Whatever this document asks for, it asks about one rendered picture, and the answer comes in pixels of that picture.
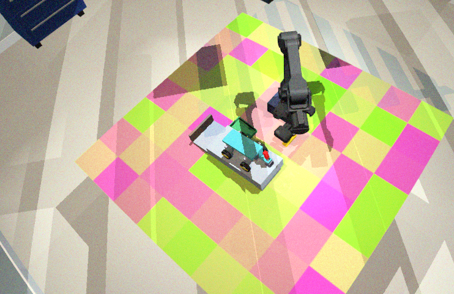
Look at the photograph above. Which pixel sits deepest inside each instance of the green tray floor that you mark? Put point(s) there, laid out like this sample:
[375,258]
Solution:
[241,126]

